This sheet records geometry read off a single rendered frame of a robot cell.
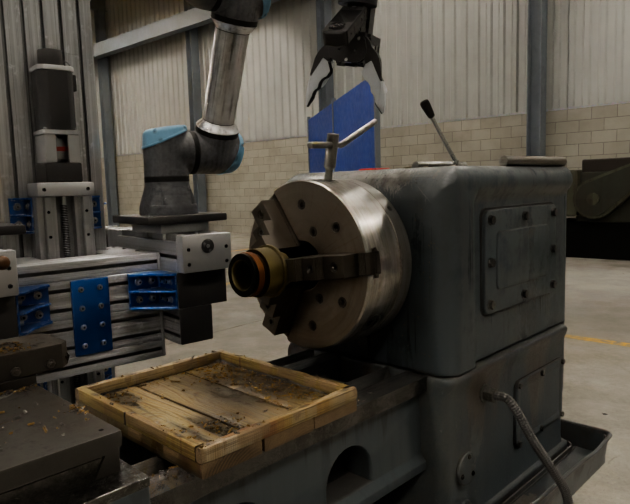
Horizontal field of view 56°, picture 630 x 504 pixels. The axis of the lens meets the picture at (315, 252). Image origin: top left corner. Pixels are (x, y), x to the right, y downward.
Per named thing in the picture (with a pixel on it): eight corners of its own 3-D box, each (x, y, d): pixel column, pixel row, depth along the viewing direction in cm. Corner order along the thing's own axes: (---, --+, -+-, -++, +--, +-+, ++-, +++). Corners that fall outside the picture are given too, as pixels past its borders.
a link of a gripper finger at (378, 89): (403, 106, 111) (380, 62, 111) (394, 104, 105) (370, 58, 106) (388, 114, 112) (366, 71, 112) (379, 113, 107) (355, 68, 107)
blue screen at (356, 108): (289, 259, 999) (284, 117, 973) (335, 257, 1013) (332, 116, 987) (342, 308, 596) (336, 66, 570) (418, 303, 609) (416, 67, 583)
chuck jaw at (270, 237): (299, 256, 115) (274, 205, 118) (314, 242, 111) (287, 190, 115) (255, 263, 107) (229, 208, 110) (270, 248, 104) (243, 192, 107)
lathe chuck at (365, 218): (274, 312, 130) (287, 168, 123) (389, 363, 109) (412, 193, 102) (242, 319, 124) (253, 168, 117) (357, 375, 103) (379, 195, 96)
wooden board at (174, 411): (221, 368, 120) (220, 348, 120) (358, 411, 95) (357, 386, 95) (76, 411, 99) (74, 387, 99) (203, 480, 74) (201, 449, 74)
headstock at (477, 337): (419, 300, 183) (417, 172, 179) (577, 321, 150) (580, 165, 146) (275, 340, 141) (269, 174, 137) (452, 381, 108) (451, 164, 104)
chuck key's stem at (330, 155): (329, 197, 109) (336, 133, 106) (318, 195, 110) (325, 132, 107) (333, 196, 111) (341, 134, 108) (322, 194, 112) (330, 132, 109)
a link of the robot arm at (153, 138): (137, 177, 159) (134, 126, 158) (184, 176, 167) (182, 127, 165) (152, 176, 149) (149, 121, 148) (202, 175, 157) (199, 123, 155)
